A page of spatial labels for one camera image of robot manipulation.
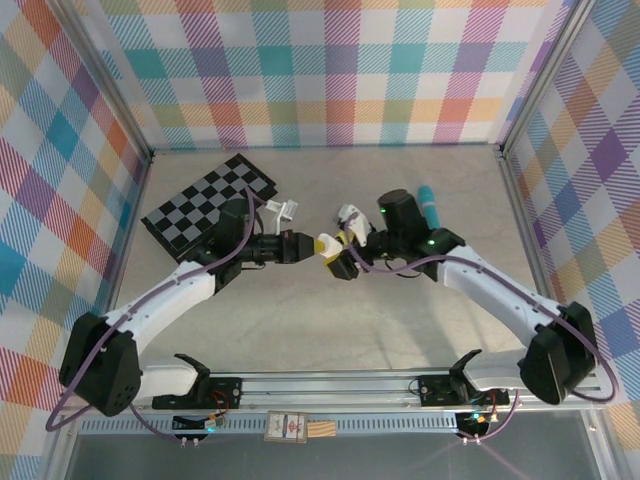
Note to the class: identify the white earbud charging case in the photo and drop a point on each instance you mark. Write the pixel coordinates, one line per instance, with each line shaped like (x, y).
(330, 244)

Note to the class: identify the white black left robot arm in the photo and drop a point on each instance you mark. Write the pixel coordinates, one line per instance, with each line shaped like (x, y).
(160, 295)

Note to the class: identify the teal marker pen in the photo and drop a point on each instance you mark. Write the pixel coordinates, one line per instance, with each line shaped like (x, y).
(427, 200)

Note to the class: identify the black grey folding chessboard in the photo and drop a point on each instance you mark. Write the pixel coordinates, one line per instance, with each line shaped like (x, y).
(200, 200)

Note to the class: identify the small wooden block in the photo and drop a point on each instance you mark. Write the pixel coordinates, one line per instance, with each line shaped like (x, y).
(321, 429)

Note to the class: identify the small label card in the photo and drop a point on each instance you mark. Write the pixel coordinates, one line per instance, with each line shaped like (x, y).
(285, 426)

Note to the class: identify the aluminium side rail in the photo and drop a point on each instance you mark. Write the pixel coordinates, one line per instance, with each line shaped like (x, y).
(534, 250)
(136, 200)

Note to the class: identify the long aluminium mounting rail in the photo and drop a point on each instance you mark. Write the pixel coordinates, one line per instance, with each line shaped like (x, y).
(325, 390)

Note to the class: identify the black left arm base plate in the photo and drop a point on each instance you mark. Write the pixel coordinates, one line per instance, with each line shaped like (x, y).
(225, 392)

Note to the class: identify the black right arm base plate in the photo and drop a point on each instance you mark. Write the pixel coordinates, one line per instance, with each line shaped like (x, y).
(435, 390)

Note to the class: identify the aluminium frame post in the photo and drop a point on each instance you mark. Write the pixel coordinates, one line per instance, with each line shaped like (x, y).
(112, 75)
(545, 75)

